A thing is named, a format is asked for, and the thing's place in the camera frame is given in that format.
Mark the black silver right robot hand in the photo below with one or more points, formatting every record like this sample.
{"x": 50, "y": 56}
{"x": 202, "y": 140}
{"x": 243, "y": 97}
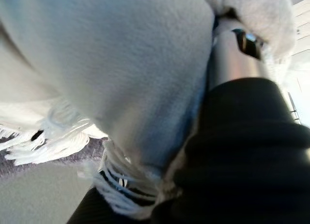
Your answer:
{"x": 242, "y": 165}

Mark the cream fringed cushion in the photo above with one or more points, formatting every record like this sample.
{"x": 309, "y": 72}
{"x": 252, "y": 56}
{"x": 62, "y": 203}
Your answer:
{"x": 121, "y": 64}

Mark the grey fabric armchair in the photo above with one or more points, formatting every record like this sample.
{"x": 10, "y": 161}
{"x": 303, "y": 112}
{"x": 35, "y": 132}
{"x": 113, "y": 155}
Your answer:
{"x": 80, "y": 158}

